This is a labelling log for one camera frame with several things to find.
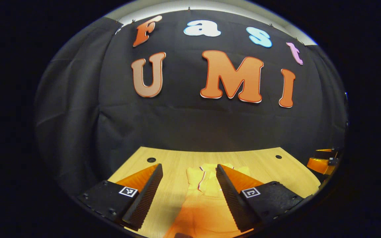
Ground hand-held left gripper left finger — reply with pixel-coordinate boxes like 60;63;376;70
77;164;163;231

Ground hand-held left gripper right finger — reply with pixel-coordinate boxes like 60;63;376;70
216;164;305;232

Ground orange T-shirt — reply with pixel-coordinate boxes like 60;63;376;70
164;163;254;238

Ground black backdrop cloth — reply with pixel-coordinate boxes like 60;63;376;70
33;9;348;195

